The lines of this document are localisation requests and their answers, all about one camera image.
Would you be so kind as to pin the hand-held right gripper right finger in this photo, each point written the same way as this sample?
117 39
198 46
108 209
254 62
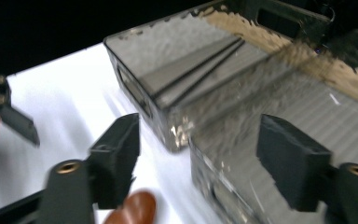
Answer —
292 165

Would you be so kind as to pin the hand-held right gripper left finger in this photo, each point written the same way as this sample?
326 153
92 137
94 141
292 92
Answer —
115 161

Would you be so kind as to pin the brown wooden spoon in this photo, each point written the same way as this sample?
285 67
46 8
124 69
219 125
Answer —
136 208

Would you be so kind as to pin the smoky clear plastic bin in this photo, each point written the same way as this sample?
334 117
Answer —
307 102
167 53

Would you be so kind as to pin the black chopstick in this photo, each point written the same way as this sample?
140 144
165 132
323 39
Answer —
203 76
195 67

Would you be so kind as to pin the beige wooden board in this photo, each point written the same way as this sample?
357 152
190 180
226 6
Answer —
295 54

